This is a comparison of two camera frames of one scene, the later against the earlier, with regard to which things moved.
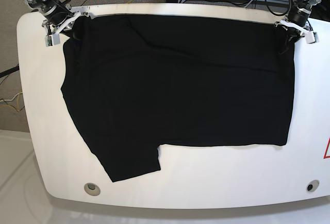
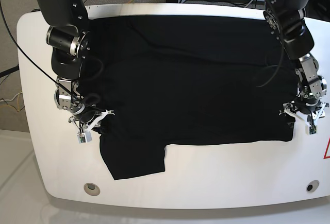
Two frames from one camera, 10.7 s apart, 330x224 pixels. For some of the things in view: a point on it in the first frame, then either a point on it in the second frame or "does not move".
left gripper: x=296 y=23 → x=303 y=109
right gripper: x=64 y=26 → x=88 y=117
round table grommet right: x=312 y=185 does not move
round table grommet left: x=92 y=189 does not move
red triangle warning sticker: x=326 y=150 does not move
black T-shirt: x=136 y=82 does not move
